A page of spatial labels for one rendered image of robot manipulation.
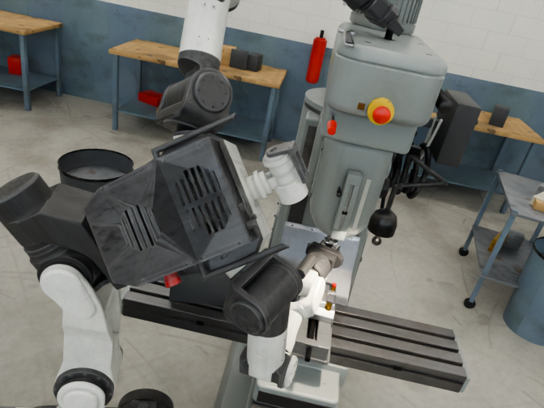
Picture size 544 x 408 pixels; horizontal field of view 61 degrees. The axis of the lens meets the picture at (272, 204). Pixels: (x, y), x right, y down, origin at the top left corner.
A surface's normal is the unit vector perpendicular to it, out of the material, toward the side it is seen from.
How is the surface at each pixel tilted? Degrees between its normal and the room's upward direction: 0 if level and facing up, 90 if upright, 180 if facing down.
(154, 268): 75
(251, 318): 98
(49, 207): 12
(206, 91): 61
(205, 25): 57
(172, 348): 0
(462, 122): 90
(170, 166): 66
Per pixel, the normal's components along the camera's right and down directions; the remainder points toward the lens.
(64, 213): 0.38, -0.82
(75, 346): 0.09, 0.49
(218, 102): 0.58, 0.00
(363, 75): -0.13, 0.46
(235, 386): 0.18, -0.86
